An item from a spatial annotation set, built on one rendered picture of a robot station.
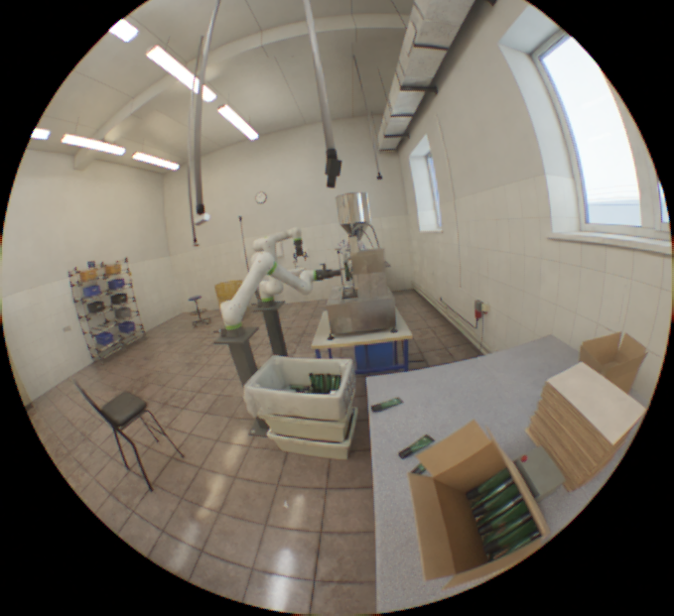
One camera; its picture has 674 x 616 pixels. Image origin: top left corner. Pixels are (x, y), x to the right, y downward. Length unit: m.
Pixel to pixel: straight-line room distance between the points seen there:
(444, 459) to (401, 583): 0.38
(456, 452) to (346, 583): 1.09
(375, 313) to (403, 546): 1.40
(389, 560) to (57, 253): 5.96
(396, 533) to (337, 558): 0.80
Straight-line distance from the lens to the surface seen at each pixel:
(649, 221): 1.87
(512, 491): 0.76
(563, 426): 0.88
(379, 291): 1.67
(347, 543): 1.54
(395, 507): 0.79
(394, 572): 0.74
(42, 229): 5.82
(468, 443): 0.57
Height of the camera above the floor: 1.49
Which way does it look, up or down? 11 degrees down
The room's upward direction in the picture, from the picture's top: 8 degrees counter-clockwise
